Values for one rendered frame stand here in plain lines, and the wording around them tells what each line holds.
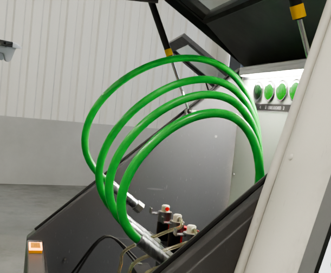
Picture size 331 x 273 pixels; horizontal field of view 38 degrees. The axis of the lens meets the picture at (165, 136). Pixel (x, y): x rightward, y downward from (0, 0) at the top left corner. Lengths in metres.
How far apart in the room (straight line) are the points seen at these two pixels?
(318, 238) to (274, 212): 0.10
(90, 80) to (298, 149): 7.14
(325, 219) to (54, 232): 0.88
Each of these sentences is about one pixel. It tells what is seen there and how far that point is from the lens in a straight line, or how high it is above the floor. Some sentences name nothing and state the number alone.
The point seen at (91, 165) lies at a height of 1.19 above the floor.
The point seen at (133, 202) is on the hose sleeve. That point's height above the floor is 1.12.
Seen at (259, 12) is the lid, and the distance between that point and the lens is 1.07.
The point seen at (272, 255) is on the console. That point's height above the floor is 1.15.
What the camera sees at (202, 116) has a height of 1.30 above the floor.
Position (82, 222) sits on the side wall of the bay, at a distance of 1.28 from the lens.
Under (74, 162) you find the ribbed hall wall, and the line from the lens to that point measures 7.64.
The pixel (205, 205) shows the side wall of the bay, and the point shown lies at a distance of 1.35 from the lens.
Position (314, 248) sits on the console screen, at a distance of 0.53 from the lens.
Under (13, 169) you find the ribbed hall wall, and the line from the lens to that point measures 7.47.
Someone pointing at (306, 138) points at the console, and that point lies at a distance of 0.60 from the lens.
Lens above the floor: 1.30
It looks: 3 degrees down
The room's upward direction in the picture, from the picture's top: 6 degrees clockwise
